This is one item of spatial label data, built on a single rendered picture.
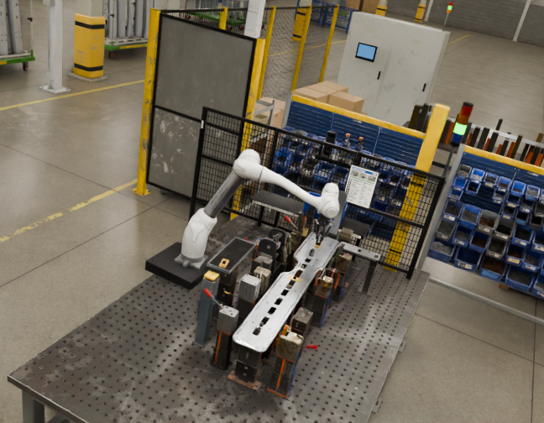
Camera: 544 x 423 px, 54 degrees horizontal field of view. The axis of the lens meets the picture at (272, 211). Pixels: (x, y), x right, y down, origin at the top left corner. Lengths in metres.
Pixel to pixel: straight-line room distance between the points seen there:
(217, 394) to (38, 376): 0.88
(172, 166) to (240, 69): 1.38
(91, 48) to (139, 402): 8.32
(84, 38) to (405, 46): 5.56
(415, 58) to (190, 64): 4.97
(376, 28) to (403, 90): 1.13
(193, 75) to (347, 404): 3.63
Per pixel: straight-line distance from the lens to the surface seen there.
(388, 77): 9.75
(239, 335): 2.78
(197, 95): 5.56
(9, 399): 3.87
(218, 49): 5.36
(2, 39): 10.48
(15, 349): 4.20
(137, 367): 3.00
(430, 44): 9.56
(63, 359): 3.05
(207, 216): 3.73
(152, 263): 3.65
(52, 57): 9.67
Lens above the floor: 2.76
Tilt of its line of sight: 26 degrees down
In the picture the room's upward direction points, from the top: 11 degrees clockwise
